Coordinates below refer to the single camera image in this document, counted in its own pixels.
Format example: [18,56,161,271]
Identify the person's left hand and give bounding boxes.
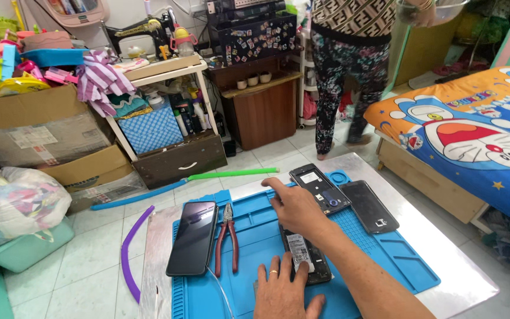
[254,253,327,319]

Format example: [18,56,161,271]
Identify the person's right hand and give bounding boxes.
[261,177,341,243]

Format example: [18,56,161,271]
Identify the black phone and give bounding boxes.
[281,224,333,285]

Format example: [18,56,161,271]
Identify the white-labelled phone battery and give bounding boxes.
[286,233,316,274]

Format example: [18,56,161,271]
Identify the blue silicone repair mat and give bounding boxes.
[171,170,442,319]

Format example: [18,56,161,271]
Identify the black phone back cover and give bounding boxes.
[339,180,400,235]

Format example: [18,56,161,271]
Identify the green foam tube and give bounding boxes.
[187,167,280,182]

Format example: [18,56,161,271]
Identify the black smartphone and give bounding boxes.
[166,201,219,277]

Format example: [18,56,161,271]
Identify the brown wooden cabinet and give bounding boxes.
[205,57,305,152]

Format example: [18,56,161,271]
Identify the white trolley rack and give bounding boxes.
[297,30,323,130]

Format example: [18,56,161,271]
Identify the dark wooden drawer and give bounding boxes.
[131,132,228,191]

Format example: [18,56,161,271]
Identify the purple foam tube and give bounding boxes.
[120,205,156,305]

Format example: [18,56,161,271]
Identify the blue foam tube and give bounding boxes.
[90,177,190,211]

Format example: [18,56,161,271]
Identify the blue checkered box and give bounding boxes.
[117,106,185,155]

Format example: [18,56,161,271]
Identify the black box with magnets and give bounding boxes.
[216,13,298,68]

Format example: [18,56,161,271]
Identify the bed with cartoon sheet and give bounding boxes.
[363,66,510,234]

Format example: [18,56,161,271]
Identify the white shelf rack with bottles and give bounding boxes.
[104,55,220,163]

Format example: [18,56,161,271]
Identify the pink baby bottle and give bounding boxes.
[169,27,199,58]

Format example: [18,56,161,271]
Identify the black stereo unit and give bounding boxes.
[205,0,287,24]

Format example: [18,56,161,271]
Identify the small cardboard box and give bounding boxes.
[38,144,148,214]

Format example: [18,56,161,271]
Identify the black sewing machine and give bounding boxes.
[104,12,177,61]

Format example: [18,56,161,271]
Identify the purple striped cloth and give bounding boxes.
[75,49,137,118]

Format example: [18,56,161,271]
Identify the clear glass bowl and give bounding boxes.
[396,0,471,24]

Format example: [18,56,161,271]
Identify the teal plastic tub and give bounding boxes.
[0,217,75,274]

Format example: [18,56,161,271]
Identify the plastic bag of clothes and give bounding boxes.
[0,166,73,254]

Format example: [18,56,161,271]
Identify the large cardboard box with toys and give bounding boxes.
[0,9,115,169]

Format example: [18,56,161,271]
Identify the black phone middle frame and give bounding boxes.
[289,163,352,216]

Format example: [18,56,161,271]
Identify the thin white cable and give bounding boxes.
[205,265,235,319]

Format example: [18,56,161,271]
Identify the red-handled pliers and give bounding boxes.
[214,202,240,278]

